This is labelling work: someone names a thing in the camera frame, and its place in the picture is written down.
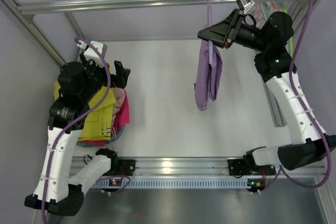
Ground purple clothes hanger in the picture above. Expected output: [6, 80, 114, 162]
[207, 0, 213, 65]

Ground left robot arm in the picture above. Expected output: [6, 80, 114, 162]
[24, 55, 131, 216]

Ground pink cloth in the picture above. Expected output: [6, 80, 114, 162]
[113, 88, 126, 114]

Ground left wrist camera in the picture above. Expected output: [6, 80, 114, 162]
[83, 41, 108, 67]

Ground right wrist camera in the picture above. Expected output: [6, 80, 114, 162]
[236, 0, 255, 14]

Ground yellow trousers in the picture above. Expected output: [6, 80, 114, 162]
[54, 81, 116, 143]

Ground slotted cable duct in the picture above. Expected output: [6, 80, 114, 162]
[92, 178, 264, 189]

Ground orange clothes hanger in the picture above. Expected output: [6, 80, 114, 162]
[253, 0, 279, 25]

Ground aluminium hanging rail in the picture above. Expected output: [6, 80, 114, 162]
[17, 0, 314, 15]

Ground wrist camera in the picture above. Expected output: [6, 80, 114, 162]
[83, 41, 108, 67]
[236, 0, 255, 14]

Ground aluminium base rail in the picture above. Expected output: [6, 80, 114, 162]
[70, 156, 326, 178]

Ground purple trousers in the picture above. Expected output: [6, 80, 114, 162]
[194, 40, 223, 111]

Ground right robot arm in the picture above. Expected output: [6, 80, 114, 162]
[197, 9, 335, 170]

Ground magenta cloth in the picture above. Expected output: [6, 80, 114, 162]
[77, 94, 131, 147]

